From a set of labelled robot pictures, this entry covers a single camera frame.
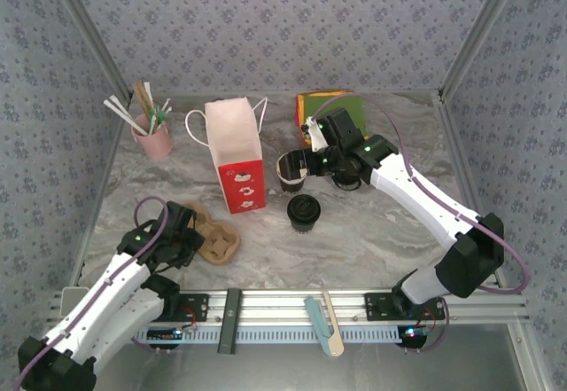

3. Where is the dark green flat bar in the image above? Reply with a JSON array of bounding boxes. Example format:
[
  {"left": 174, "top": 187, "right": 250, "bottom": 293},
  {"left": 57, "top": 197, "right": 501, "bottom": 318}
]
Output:
[{"left": 217, "top": 288, "right": 244, "bottom": 356}]

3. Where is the aluminium side rail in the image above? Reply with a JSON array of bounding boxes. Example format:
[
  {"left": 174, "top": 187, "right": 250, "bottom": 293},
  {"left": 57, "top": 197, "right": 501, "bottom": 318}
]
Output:
[
  {"left": 73, "top": 93, "right": 134, "bottom": 290},
  {"left": 436, "top": 93, "right": 509, "bottom": 288}
]

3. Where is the aluminium frame post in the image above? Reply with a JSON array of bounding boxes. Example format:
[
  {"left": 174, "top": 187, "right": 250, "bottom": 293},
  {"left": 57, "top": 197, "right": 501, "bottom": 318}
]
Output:
[
  {"left": 438, "top": 0, "right": 531, "bottom": 99},
  {"left": 42, "top": 0, "right": 134, "bottom": 99}
]

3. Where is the red white paper gift bag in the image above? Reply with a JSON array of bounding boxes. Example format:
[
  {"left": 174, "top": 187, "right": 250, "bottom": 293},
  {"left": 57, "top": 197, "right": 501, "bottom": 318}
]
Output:
[{"left": 184, "top": 96, "right": 269, "bottom": 215}]

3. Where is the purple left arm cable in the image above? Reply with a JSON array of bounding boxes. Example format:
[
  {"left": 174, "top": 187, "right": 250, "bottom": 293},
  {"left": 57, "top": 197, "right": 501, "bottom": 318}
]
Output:
[{"left": 12, "top": 195, "right": 172, "bottom": 391}]

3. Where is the brown pulp cup carrier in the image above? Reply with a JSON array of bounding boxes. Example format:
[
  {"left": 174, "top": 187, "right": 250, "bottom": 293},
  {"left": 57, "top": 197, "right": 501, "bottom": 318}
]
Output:
[{"left": 182, "top": 199, "right": 243, "bottom": 267}]

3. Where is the white plastic bracket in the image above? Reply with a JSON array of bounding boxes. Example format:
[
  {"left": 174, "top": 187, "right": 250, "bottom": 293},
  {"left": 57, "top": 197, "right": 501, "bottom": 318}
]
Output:
[{"left": 59, "top": 286, "right": 92, "bottom": 321}]

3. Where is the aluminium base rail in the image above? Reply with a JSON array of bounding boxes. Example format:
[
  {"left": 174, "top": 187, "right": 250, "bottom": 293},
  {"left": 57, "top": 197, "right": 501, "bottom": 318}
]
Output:
[{"left": 50, "top": 288, "right": 531, "bottom": 325}]

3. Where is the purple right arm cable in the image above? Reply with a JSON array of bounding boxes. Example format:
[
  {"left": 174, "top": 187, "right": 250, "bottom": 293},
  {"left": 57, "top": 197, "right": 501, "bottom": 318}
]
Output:
[{"left": 314, "top": 93, "right": 531, "bottom": 353}]

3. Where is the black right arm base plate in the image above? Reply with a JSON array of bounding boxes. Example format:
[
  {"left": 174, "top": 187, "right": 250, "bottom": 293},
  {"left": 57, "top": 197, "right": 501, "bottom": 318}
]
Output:
[{"left": 363, "top": 292, "right": 447, "bottom": 323}]

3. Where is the flat wooden stick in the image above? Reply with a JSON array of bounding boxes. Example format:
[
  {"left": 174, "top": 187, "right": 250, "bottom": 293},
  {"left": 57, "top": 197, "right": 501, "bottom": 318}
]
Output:
[{"left": 322, "top": 291, "right": 346, "bottom": 357}]

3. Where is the yellow red napkin stack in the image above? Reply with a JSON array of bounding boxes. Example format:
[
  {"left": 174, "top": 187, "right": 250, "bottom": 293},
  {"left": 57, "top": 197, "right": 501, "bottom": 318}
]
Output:
[{"left": 295, "top": 90, "right": 369, "bottom": 144}]

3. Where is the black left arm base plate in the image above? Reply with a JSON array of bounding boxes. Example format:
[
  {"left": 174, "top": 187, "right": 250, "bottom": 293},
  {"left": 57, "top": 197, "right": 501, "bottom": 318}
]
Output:
[{"left": 128, "top": 292, "right": 210, "bottom": 323}]

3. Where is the light blue plastic tool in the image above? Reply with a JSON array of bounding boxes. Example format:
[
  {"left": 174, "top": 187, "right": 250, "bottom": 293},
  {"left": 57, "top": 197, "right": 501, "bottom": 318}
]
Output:
[{"left": 303, "top": 297, "right": 338, "bottom": 357}]

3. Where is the pink straw holder cup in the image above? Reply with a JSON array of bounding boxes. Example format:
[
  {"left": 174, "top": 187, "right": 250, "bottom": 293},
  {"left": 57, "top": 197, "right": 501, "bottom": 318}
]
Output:
[{"left": 130, "top": 113, "right": 175, "bottom": 160}]

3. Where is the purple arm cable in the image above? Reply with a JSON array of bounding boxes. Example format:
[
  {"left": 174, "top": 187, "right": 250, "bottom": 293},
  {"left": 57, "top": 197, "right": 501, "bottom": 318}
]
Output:
[
  {"left": 12, "top": 195, "right": 172, "bottom": 391},
  {"left": 314, "top": 93, "right": 531, "bottom": 353}
]

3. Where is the light blue slotted cable duct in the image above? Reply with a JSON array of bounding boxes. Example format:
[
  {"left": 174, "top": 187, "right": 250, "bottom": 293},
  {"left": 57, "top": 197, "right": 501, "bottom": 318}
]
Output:
[{"left": 132, "top": 326, "right": 408, "bottom": 346}]

